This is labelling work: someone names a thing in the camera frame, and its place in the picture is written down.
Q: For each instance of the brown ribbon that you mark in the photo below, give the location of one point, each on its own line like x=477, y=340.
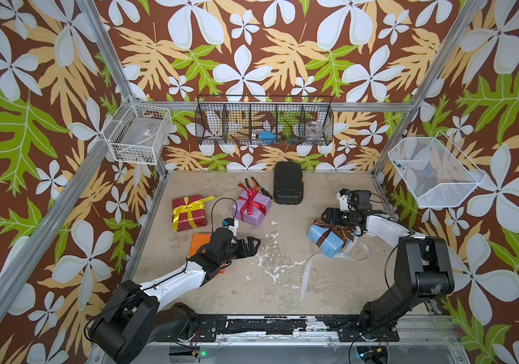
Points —
x=344, y=234

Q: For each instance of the blue object in basket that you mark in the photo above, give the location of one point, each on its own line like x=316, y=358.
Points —
x=267, y=138

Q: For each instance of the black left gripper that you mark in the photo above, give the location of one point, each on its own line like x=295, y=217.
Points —
x=244, y=252

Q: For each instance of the red satin ribbon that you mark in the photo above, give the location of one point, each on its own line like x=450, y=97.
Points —
x=248, y=197

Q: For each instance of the white satin ribbon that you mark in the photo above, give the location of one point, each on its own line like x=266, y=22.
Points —
x=345, y=253

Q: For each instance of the orange gift box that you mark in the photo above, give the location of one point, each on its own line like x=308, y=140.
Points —
x=198, y=244

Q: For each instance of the orange handled pliers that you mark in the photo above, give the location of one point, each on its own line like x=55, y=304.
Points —
x=253, y=185

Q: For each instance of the white wire basket left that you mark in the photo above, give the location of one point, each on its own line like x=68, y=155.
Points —
x=137, y=132

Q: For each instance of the white wire basket right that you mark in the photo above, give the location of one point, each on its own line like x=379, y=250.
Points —
x=436, y=171

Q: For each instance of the black wire basket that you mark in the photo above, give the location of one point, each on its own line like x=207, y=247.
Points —
x=295, y=120

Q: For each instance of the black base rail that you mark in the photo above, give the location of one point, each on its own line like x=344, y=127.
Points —
x=286, y=327

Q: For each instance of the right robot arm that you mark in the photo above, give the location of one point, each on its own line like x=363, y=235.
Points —
x=422, y=269

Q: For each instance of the dark red gift box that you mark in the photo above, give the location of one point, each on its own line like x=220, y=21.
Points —
x=193, y=218

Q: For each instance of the white wire basket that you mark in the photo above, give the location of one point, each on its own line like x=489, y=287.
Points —
x=436, y=171
x=137, y=132

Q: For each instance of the light blue gift box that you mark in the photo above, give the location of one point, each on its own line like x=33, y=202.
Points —
x=332, y=245

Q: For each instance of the purple gift box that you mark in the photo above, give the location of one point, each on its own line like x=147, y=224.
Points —
x=257, y=218

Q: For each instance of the black hard case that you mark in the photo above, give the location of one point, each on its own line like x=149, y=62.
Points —
x=288, y=183

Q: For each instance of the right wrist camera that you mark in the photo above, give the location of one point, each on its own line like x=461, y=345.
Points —
x=343, y=197

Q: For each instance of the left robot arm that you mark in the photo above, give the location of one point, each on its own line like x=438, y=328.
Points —
x=149, y=299

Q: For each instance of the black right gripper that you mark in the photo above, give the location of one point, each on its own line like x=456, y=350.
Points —
x=334, y=221

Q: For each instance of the yellow satin ribbon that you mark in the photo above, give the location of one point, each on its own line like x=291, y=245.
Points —
x=189, y=209

